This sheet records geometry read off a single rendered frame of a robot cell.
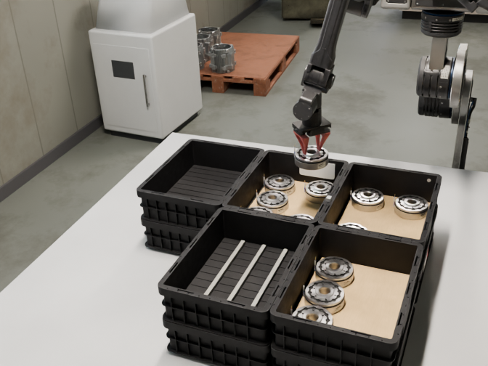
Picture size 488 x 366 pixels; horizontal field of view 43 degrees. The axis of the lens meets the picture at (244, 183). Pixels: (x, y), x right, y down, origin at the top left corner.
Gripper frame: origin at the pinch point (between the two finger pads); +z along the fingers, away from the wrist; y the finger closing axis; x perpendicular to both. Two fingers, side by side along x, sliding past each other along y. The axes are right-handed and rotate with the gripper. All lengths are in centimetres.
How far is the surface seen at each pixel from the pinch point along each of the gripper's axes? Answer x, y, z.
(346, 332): -62, -24, 11
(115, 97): 259, -17, 76
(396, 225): -19.3, 19.4, 22.2
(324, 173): 12.3, 11.6, 17.6
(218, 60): 315, 80, 84
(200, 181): 33.9, -26.3, 22.0
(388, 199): -5.1, 25.8, 22.5
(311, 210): -0.3, -0.3, 22.1
